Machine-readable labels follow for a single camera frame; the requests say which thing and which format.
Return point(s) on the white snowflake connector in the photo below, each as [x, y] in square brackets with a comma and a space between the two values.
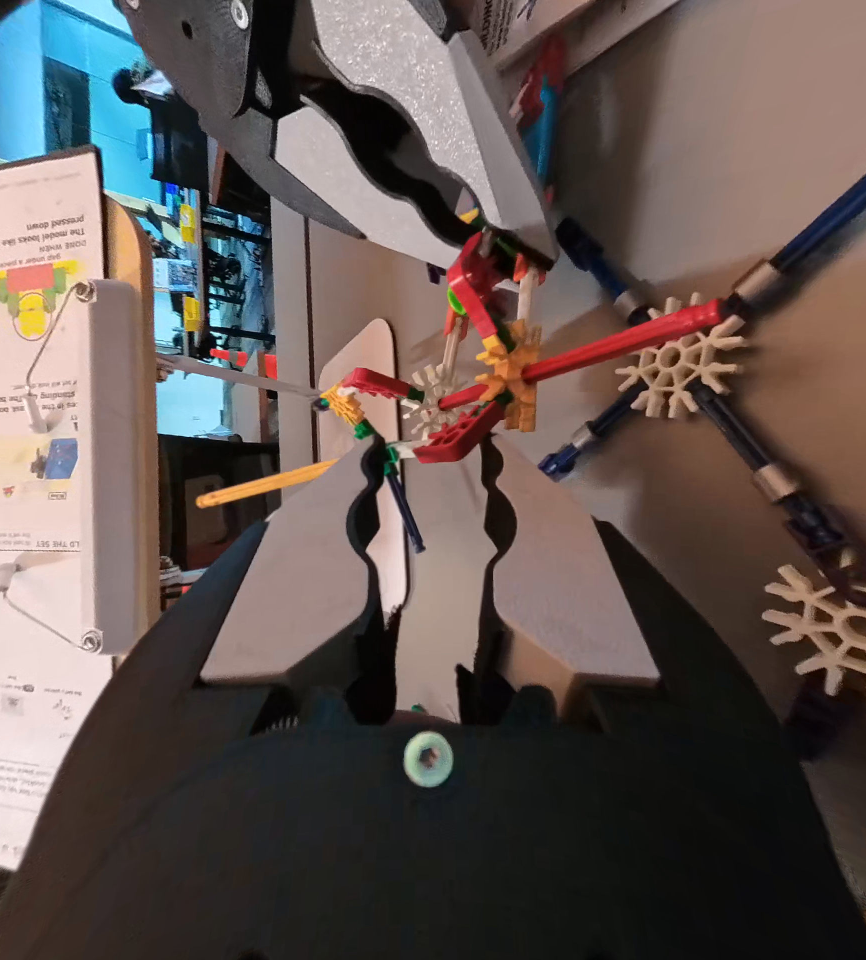
[844, 628]

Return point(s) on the colourful toy construction model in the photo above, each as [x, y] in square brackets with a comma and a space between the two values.
[508, 367]

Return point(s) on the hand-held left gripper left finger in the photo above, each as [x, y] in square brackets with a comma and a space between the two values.
[283, 600]

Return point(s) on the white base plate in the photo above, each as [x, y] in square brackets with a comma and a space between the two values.
[358, 352]

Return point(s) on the purple clip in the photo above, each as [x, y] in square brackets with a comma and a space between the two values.
[815, 724]

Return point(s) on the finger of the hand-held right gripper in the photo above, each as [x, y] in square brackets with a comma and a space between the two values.
[463, 112]
[328, 172]

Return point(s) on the instruction booklet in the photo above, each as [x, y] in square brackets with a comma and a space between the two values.
[523, 19]

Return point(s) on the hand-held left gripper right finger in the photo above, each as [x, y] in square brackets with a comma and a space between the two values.
[575, 600]

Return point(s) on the blue rod cross assembly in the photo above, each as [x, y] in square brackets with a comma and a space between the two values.
[755, 281]

